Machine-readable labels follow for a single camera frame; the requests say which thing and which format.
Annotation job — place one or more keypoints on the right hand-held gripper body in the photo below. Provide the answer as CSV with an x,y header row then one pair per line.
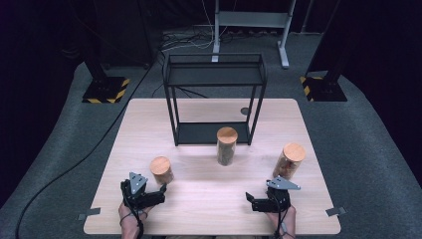
x,y
281,194

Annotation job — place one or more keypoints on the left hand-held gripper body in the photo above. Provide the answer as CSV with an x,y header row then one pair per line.
x,y
135,186

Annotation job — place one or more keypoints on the short glass jar wooden lid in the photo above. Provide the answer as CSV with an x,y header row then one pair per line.
x,y
161,170

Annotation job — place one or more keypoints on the wide glass jar orange contents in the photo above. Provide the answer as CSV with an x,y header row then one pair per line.
x,y
288,159

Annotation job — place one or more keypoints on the tall glass jar dark contents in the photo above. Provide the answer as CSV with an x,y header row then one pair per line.
x,y
227,146

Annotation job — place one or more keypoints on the black metal shelf rack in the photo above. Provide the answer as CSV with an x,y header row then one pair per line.
x,y
215,74

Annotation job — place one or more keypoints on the person's right hand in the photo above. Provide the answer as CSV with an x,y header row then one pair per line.
x,y
287,219

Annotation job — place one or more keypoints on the person's left hand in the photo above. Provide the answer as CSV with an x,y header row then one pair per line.
x,y
130,217

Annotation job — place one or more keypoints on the grey tape piece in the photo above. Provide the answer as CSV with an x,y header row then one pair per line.
x,y
335,211
89,213

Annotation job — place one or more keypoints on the round dark table grommet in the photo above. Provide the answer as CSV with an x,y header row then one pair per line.
x,y
245,111

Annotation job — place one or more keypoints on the black stand with striped base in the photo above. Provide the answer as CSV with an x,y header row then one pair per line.
x,y
106,90
326,90

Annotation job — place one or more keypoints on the black cabinet on casters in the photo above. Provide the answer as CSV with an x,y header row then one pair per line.
x,y
132,33

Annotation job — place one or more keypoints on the grey metal stand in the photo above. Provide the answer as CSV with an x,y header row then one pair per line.
x,y
252,19

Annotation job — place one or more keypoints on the grey metal pole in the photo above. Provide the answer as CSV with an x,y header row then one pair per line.
x,y
307,16

